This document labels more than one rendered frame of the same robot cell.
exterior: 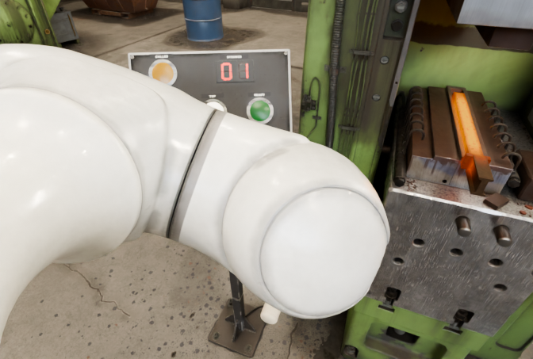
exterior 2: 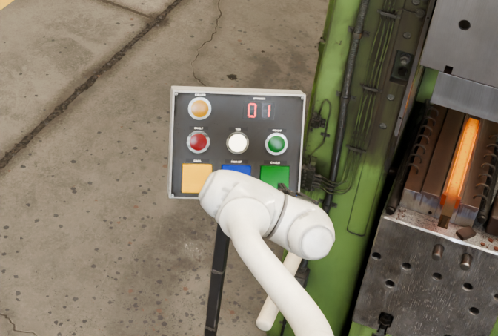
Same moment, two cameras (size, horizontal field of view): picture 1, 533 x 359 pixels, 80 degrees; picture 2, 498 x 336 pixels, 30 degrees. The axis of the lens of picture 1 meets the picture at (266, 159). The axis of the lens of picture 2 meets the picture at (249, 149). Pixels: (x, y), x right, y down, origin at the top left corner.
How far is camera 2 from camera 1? 1.71 m
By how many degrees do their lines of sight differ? 6
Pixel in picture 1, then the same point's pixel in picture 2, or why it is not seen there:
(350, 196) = (324, 228)
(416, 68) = not seen: hidden behind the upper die
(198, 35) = not seen: outside the picture
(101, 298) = (12, 326)
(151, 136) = (272, 208)
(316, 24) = (332, 58)
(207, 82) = (235, 117)
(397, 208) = (388, 233)
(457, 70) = not seen: hidden behind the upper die
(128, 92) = (265, 194)
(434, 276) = (421, 300)
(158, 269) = (85, 296)
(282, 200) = (307, 228)
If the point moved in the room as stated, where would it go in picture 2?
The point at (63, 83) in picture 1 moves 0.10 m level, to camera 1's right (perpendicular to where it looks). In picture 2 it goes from (253, 194) to (303, 198)
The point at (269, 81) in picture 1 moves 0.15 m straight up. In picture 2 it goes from (286, 119) to (294, 72)
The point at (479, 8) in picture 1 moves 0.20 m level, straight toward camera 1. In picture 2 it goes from (443, 96) to (410, 139)
